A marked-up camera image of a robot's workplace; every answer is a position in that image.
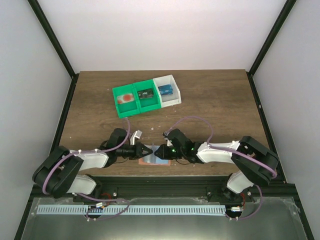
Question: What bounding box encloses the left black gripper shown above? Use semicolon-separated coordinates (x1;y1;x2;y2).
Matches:
116;142;153;160

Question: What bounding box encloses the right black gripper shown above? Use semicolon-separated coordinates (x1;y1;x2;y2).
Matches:
154;144;185;161

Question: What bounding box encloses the black card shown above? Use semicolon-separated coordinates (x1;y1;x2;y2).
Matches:
137;88;154;100

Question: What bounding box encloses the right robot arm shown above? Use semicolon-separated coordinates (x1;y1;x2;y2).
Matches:
154;128;279;202

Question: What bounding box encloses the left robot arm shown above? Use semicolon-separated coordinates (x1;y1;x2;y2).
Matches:
32;128;153;202

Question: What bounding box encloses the red white card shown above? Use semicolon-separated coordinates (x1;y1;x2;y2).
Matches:
117;93;135;104

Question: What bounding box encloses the middle green bin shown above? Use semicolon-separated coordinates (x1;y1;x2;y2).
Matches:
133;79;161;113

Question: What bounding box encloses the green bin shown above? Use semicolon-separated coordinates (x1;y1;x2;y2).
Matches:
133;79;161;113
112;84;140;119

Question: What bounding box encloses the left green bin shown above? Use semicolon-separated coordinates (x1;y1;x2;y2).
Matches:
112;84;140;119

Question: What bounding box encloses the white bin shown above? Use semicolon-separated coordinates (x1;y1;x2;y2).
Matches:
153;74;182;108

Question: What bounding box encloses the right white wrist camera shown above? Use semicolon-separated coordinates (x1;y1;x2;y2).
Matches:
162;132;173;147

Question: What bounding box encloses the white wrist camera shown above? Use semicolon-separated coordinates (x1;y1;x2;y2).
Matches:
162;132;173;147
129;130;143;146

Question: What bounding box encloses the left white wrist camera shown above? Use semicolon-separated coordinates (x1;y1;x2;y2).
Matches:
129;130;143;146

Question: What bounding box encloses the black aluminium front rail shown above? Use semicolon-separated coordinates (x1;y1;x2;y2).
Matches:
32;176;296;201

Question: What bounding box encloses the light blue slotted cable duct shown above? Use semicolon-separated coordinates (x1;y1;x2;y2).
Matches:
36;204;226;216

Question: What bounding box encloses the left black frame post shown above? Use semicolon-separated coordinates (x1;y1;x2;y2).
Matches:
26;0;77;79

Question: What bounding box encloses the black frame post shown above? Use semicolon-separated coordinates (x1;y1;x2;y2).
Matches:
248;0;298;77
26;0;77;79

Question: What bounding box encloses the right black frame post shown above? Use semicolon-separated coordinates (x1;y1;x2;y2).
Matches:
248;0;298;77

